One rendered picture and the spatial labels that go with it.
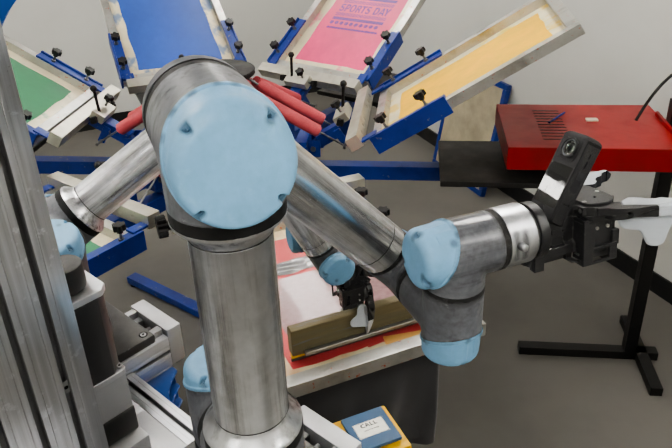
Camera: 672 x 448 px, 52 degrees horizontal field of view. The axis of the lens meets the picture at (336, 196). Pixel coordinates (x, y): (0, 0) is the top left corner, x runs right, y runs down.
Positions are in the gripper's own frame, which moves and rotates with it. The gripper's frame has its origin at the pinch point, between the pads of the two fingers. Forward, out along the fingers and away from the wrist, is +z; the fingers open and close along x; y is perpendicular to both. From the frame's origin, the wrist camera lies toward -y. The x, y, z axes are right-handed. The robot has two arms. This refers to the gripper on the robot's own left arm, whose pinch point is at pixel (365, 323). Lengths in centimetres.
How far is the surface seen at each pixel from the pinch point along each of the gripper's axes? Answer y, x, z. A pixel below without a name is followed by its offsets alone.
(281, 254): 6.0, -48.5, 3.8
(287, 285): 10.2, -31.6, 4.0
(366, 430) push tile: 14.2, 29.7, 3.4
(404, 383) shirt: -9.5, 2.3, 22.0
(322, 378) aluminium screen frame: 17.0, 12.2, 1.6
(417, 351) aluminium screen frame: -8.2, 12.2, 3.4
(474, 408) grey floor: -69, -49, 101
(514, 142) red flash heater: -89, -59, -9
